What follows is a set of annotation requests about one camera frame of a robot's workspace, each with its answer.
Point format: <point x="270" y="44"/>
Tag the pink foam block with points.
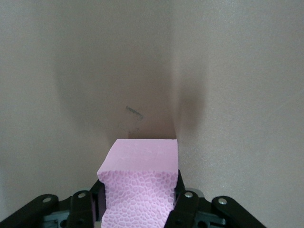
<point x="142" y="166"/>

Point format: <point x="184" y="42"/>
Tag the brown table mat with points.
<point x="71" y="71"/>

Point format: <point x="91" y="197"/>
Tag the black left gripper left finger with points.
<point x="47" y="211"/>

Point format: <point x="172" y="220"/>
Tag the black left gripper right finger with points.
<point x="213" y="213"/>

